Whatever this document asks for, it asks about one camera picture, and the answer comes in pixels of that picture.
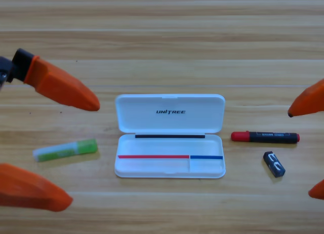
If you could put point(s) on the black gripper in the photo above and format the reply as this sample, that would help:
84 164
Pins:
4 67

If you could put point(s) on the white plastic pencil case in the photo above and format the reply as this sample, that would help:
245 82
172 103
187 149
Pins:
167 117

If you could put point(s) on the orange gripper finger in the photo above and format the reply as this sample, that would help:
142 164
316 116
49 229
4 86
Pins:
318 191
311 102
30 191

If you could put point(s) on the green glue stick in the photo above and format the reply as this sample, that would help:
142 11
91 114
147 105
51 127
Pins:
86 146

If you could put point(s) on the black marker with red cap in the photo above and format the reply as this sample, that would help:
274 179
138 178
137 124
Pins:
268 137

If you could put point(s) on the dark blue eraser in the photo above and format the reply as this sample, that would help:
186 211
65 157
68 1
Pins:
274 165

